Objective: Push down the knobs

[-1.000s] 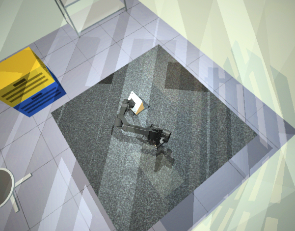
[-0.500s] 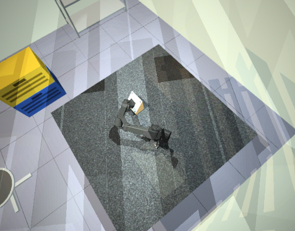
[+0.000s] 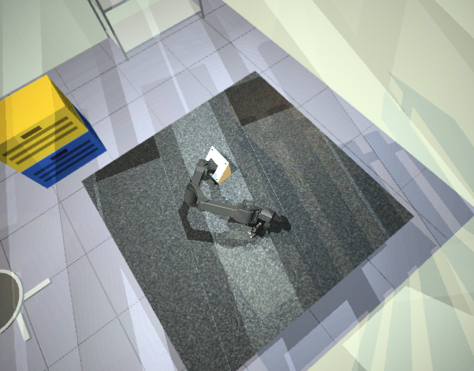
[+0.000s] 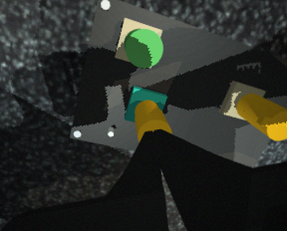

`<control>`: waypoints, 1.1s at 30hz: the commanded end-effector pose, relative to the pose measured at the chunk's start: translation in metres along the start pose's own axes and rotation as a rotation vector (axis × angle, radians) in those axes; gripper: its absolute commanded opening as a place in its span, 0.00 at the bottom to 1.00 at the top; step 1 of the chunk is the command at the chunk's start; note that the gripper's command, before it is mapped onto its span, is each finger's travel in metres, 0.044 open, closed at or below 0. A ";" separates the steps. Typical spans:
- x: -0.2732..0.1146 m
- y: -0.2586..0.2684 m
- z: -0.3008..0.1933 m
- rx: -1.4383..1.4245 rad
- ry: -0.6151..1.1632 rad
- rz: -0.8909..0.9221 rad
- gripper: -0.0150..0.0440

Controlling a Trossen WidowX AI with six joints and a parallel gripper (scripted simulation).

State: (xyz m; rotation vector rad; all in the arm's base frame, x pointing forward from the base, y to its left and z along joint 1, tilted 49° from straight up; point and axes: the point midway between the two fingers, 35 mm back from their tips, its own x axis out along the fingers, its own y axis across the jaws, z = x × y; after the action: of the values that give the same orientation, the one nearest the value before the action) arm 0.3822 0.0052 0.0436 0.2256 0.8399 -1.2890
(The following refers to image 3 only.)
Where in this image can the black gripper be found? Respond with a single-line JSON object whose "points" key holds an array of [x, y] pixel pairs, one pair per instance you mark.
{"points": [[264, 224]]}

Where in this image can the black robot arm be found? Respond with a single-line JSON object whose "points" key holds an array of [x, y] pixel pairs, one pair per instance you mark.
{"points": [[248, 212]]}

